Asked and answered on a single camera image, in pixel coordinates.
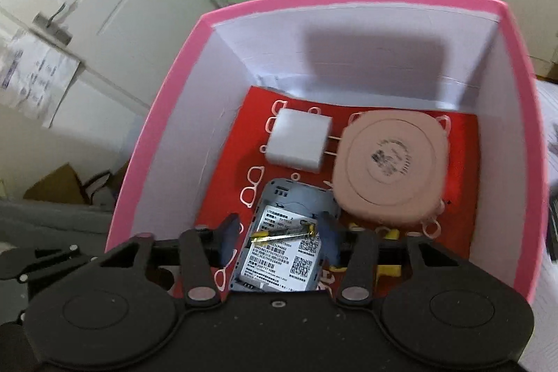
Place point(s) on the yellow pen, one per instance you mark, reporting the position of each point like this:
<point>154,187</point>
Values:
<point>279,235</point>

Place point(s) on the pink cardboard box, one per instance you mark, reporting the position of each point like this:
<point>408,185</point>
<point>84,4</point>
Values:
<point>174,136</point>

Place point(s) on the white printed plastic bag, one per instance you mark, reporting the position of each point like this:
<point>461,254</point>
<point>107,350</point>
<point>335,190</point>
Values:
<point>35,80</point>

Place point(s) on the red printed cloth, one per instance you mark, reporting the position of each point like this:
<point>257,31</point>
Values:
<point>460,197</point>

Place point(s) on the grey pocket router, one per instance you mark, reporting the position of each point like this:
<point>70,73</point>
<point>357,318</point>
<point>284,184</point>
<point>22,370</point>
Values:
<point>283,202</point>

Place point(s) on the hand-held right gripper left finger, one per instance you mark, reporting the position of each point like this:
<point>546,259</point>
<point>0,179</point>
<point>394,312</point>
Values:
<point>229,239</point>

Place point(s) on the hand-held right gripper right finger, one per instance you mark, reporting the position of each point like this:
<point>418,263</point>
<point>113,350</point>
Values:
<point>329,242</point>

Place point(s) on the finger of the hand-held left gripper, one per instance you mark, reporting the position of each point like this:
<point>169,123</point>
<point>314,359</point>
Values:
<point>39,263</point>

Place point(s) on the brown cardboard box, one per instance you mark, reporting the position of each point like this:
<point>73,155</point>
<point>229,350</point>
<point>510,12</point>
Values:
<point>52,184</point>

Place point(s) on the white charger plug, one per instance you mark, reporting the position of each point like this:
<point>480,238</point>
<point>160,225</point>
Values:
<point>296,141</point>

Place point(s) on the round beige pad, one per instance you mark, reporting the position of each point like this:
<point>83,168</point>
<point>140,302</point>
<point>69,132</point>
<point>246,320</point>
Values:
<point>392,180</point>

